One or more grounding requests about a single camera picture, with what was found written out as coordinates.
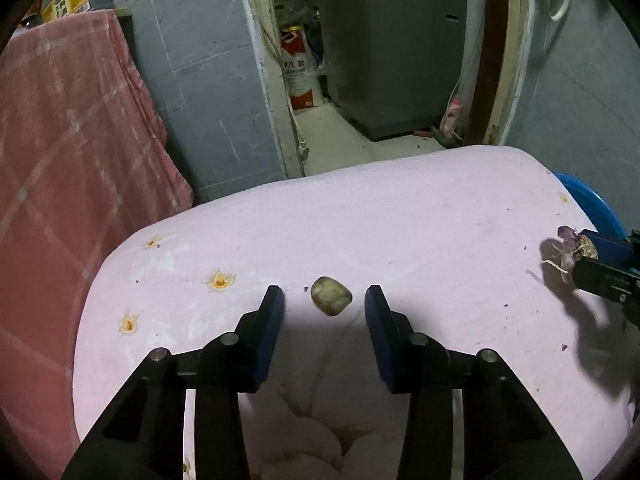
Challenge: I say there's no purple onion peel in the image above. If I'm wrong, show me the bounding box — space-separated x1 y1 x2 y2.
542 226 599 285

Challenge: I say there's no small brown potato piece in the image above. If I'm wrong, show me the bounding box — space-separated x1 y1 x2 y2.
310 276 352 316

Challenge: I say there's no blue plastic basin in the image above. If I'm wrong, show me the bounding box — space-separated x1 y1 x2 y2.
554 172 627 240

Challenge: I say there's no pink table cloth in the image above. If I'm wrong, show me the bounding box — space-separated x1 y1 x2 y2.
73 146 639 479

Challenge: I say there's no red plaid cloth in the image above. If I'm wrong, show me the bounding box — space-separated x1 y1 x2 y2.
1 11 192 479

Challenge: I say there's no grey washing machine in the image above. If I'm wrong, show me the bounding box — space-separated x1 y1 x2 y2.
318 0 468 141

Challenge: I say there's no red white sack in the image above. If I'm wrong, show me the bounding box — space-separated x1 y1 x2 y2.
281 25 324 110

